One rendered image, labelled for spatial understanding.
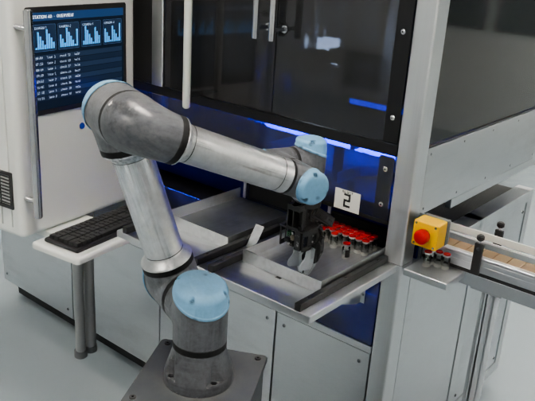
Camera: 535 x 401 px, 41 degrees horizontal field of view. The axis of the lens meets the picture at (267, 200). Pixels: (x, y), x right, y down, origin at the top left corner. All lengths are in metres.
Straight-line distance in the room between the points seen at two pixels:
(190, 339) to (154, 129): 0.45
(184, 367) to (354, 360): 0.78
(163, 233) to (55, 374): 1.63
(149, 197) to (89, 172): 0.93
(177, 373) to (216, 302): 0.18
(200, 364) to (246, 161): 0.43
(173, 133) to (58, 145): 1.00
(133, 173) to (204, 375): 0.44
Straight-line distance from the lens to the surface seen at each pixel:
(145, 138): 1.29
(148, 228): 1.50
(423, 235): 1.87
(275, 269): 1.84
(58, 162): 2.28
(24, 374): 3.08
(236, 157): 1.38
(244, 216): 2.21
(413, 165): 1.87
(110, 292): 2.95
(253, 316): 2.38
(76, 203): 2.37
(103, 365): 3.09
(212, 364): 1.52
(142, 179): 1.45
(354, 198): 1.99
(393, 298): 2.02
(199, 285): 1.48
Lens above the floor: 1.69
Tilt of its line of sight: 20 degrees down
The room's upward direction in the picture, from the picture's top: 4 degrees clockwise
